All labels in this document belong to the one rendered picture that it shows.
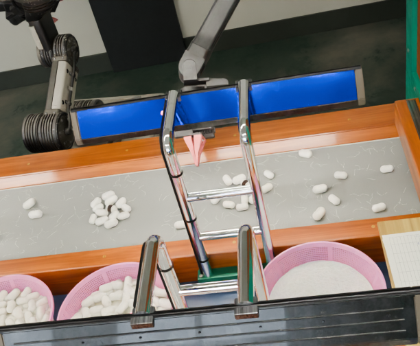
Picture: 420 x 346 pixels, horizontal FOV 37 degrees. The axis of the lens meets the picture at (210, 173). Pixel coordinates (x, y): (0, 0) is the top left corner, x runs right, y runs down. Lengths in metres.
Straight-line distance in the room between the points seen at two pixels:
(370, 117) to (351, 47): 1.82
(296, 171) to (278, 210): 0.14
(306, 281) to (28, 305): 0.64
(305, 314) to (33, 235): 0.98
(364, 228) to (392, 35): 2.27
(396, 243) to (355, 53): 2.18
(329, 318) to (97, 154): 1.09
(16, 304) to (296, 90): 0.82
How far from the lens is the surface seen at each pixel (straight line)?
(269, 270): 1.38
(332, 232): 1.43
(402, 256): 1.36
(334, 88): 1.30
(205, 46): 1.64
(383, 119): 1.73
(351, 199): 1.53
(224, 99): 1.30
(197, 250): 1.39
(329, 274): 1.39
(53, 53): 2.16
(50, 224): 1.71
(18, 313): 1.53
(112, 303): 1.47
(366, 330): 0.90
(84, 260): 1.53
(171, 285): 1.10
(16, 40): 3.83
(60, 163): 1.85
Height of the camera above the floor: 1.81
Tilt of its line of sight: 40 degrees down
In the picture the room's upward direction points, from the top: 15 degrees counter-clockwise
